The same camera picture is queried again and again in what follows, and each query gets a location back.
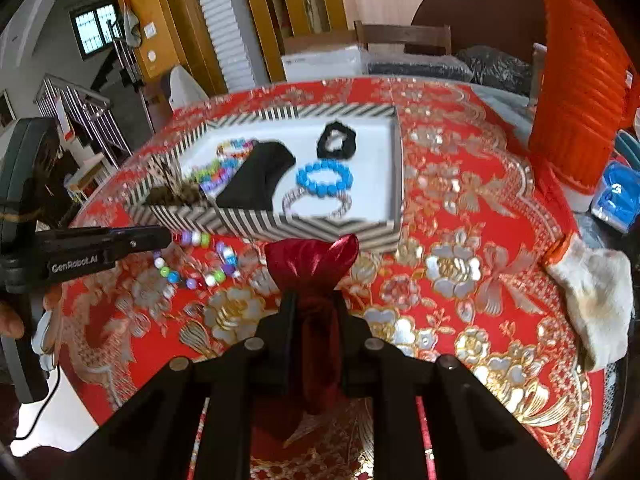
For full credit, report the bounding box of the blue plastic packet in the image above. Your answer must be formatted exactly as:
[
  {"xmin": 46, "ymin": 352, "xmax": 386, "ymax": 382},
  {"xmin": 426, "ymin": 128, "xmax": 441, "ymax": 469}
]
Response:
[{"xmin": 590, "ymin": 160, "xmax": 640, "ymax": 234}]

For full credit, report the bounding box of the orange thermos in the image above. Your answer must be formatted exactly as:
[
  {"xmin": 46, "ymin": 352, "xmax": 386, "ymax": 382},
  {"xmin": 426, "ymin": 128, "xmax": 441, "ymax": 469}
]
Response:
[{"xmin": 527, "ymin": 0, "xmax": 635, "ymax": 212}]

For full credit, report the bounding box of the black scrunchie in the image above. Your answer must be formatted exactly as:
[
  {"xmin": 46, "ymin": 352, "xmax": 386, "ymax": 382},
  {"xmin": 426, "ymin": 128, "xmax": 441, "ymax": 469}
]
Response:
[{"xmin": 316, "ymin": 121, "xmax": 357, "ymax": 157}]

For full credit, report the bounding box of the pastel bead bracelet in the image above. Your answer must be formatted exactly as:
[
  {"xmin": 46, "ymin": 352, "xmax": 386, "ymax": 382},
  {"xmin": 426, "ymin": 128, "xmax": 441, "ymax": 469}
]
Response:
[{"xmin": 179, "ymin": 230, "xmax": 212, "ymax": 249}]

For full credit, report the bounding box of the hanging grey cloth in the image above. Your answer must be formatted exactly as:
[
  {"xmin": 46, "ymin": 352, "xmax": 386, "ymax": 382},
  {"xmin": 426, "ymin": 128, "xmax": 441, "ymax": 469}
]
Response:
[{"xmin": 122, "ymin": 7, "xmax": 141, "ymax": 47}]

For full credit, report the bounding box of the leopard bow hair tie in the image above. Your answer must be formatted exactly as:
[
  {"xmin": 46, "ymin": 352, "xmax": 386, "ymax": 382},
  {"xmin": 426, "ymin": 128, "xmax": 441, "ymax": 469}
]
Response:
[{"xmin": 145, "ymin": 160, "xmax": 211, "ymax": 209}]

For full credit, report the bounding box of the red satin pouch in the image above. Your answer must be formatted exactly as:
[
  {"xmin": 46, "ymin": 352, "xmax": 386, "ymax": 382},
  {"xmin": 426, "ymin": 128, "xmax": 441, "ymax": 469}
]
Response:
[{"xmin": 264, "ymin": 232, "xmax": 360, "ymax": 448}]

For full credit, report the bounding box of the black plastic bag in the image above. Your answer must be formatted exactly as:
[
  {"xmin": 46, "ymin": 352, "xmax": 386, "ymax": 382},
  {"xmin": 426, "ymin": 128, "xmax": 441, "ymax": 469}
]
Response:
[{"xmin": 455, "ymin": 45, "xmax": 534, "ymax": 96}]

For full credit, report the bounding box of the white cup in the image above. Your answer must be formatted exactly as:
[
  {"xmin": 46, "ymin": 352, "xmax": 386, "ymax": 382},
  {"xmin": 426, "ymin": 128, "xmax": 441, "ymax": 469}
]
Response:
[{"xmin": 530, "ymin": 42, "xmax": 549, "ymax": 107}]

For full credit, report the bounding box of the white work glove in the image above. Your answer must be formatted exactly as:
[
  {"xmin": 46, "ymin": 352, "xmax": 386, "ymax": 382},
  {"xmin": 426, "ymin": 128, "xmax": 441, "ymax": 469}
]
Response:
[{"xmin": 542, "ymin": 232, "xmax": 635, "ymax": 372}]

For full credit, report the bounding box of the green white bead bracelet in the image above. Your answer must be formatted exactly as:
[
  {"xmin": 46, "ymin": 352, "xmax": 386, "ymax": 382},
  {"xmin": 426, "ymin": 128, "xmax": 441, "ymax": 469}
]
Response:
[{"xmin": 152, "ymin": 242, "xmax": 242, "ymax": 292}]

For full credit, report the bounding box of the multicoloured bead bracelet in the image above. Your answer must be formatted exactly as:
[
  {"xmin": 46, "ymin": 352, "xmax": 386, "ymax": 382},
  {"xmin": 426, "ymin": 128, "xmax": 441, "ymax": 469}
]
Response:
[{"xmin": 217, "ymin": 137, "xmax": 257, "ymax": 157}]

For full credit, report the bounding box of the white ribbed panel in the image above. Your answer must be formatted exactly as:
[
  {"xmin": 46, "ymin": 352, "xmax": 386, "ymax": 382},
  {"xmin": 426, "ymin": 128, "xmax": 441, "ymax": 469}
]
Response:
[{"xmin": 189, "ymin": 0, "xmax": 259, "ymax": 94}]

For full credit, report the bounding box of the silver braided bracelet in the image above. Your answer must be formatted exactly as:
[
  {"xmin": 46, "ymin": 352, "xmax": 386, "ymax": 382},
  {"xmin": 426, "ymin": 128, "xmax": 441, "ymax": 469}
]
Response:
[{"xmin": 281, "ymin": 185, "xmax": 352, "ymax": 220}]

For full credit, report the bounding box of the striped shallow box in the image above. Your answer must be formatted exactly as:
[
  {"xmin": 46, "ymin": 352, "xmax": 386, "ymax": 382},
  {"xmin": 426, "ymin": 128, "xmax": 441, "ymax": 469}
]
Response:
[{"xmin": 127, "ymin": 105, "xmax": 405, "ymax": 253}]

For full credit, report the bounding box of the metal stair railing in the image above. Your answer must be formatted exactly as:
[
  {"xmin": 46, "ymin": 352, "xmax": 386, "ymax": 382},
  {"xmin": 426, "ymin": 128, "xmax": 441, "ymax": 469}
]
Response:
[{"xmin": 34, "ymin": 74, "xmax": 134, "ymax": 172}]

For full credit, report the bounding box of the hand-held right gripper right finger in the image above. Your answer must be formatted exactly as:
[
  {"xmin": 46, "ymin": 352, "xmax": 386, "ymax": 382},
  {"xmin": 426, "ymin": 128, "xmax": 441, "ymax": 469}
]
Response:
[{"xmin": 331, "ymin": 291, "xmax": 569, "ymax": 480}]

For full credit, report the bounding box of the black velvet pouch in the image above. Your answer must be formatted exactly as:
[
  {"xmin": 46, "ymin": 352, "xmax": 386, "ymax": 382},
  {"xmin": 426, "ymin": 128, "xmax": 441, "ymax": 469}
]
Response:
[{"xmin": 215, "ymin": 141, "xmax": 297, "ymax": 211}]

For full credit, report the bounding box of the black flat case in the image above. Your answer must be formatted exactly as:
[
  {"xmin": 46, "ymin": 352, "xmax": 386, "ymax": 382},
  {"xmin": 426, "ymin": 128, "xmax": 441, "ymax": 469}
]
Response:
[{"xmin": 367, "ymin": 55, "xmax": 473, "ymax": 82}]

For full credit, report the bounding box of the blue bead bracelet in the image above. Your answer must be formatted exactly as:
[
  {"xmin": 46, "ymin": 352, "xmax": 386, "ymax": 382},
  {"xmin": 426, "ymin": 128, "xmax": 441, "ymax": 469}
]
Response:
[{"xmin": 295, "ymin": 159, "xmax": 355, "ymax": 197}]

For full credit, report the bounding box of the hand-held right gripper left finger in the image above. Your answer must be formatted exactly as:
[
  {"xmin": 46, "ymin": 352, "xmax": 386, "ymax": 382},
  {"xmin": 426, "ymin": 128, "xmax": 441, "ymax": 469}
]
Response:
[{"xmin": 80, "ymin": 290, "xmax": 304, "ymax": 480}]

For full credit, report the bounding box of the black cable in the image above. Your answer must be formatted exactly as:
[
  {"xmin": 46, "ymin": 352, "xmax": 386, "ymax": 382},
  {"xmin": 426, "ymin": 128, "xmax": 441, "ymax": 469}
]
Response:
[{"xmin": 10, "ymin": 367, "xmax": 62, "ymax": 442}]

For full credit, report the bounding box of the purple bead bracelet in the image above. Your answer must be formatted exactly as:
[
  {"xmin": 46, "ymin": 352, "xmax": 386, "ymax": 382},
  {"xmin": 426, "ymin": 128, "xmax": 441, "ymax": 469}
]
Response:
[{"xmin": 192, "ymin": 157, "xmax": 247, "ymax": 196}]

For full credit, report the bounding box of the window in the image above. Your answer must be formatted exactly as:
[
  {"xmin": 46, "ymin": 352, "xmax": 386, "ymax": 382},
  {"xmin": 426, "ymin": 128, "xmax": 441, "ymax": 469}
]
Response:
[{"xmin": 70, "ymin": 2, "xmax": 121, "ymax": 57}]

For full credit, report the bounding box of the white cardboard box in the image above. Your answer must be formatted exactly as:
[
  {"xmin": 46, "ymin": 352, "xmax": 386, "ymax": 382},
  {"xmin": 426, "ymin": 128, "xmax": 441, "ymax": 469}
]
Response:
[{"xmin": 281, "ymin": 44, "xmax": 369, "ymax": 83}]

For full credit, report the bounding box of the round dark tabletop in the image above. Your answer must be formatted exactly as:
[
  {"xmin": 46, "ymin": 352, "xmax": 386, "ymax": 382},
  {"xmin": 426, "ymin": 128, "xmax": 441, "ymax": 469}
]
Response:
[{"xmin": 411, "ymin": 0, "xmax": 547, "ymax": 63}]

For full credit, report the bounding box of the person's left hand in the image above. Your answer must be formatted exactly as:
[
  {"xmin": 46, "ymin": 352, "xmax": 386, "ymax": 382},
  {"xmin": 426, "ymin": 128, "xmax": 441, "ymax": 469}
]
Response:
[{"xmin": 0, "ymin": 304, "xmax": 27, "ymax": 342}]

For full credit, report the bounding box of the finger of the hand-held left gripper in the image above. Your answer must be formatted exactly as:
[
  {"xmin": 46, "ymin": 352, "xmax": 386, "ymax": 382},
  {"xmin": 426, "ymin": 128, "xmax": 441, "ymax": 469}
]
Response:
[{"xmin": 107, "ymin": 225, "xmax": 174, "ymax": 257}]

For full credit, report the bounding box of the wooden chair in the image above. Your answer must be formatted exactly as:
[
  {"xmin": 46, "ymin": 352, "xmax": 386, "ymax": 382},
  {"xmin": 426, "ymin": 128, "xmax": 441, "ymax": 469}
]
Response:
[{"xmin": 354, "ymin": 21, "xmax": 452, "ymax": 57}]

